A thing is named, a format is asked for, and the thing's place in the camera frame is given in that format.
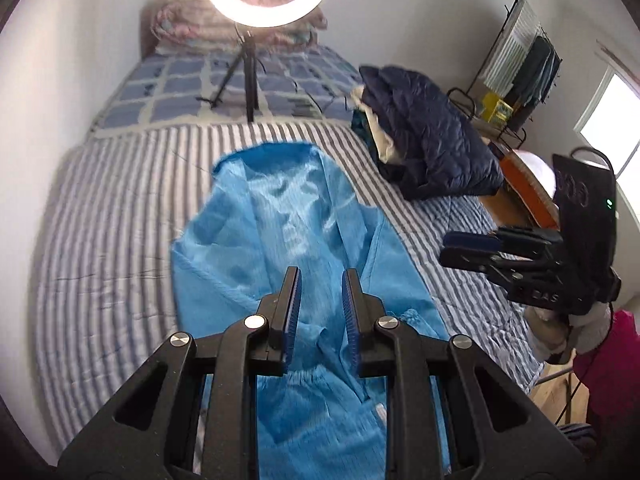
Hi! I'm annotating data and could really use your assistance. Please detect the dark hanging clothes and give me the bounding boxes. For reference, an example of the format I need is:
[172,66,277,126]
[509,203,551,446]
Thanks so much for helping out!
[510,35,562,108]

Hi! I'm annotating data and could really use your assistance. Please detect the ring light black cable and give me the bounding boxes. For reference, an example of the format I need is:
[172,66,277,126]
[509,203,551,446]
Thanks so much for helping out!
[290,72,351,111]

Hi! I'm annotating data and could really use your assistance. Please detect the striped blanket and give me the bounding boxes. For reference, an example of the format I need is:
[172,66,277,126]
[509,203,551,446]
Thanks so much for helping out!
[35,122,546,480]

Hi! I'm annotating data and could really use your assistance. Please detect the light blue coat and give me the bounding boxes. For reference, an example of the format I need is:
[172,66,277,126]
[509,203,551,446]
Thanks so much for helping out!
[171,141,451,480]

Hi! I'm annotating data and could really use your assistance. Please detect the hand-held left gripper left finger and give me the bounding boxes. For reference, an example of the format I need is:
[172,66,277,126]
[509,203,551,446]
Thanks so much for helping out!
[57,266,302,480]

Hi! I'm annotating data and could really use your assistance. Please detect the cardboard box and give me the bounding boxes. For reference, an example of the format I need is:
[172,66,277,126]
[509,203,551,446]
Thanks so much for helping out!
[479,192,533,233]

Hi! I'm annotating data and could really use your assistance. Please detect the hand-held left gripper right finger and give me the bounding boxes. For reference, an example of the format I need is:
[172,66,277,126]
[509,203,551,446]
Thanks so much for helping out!
[341,268,586,480]

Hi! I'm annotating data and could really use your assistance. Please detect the stack of floral quilts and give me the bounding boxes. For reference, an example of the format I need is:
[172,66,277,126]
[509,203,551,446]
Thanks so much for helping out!
[150,0,328,53]

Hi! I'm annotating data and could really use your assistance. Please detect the teal folded garment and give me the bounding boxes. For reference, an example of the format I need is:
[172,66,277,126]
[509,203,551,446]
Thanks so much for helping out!
[350,110,376,147]

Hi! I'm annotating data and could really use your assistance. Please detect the person's right hand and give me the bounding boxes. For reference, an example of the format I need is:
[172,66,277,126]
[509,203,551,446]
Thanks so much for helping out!
[525,302,613,366]

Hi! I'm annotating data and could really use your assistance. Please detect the blue checked bedsheet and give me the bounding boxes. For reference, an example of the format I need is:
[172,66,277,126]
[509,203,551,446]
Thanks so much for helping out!
[92,42,363,133]

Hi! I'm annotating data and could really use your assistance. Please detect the striped hanging towel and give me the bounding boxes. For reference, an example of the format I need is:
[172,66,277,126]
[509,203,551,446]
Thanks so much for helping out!
[482,0,543,92]

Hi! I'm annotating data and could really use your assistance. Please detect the black clothes rack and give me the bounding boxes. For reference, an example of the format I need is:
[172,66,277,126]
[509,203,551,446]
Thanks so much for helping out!
[446,0,561,148]

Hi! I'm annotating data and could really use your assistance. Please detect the pink clothing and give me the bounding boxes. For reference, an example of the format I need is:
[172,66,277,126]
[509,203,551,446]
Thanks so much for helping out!
[572,310,640,441]

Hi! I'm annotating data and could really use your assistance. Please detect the striped dark cloth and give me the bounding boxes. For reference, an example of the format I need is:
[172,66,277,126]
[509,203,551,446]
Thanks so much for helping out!
[560,422,598,461]

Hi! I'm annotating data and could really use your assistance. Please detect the cream folded garment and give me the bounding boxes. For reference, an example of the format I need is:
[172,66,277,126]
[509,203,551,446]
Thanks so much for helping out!
[352,85,401,166]

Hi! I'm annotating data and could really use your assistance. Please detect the window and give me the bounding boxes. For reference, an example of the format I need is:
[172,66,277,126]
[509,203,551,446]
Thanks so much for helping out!
[575,42,640,181]

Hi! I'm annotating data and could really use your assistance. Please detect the navy down jacket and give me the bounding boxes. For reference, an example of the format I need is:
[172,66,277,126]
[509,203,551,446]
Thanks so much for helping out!
[359,64,505,201]

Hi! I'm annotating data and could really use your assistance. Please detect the black tripod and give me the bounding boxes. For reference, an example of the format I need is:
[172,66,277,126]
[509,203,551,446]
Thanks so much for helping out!
[196,27,261,123]

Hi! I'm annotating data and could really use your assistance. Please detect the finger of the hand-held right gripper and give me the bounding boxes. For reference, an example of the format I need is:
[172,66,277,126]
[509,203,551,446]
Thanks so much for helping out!
[439,248,551,288]
[443,229,566,252]

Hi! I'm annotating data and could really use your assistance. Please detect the yellow crate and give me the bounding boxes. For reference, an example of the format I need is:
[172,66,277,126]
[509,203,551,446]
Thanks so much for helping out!
[479,92,515,126]

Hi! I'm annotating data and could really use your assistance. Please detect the grey metal tube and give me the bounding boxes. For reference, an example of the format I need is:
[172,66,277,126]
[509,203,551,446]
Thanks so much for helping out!
[537,360,573,386]

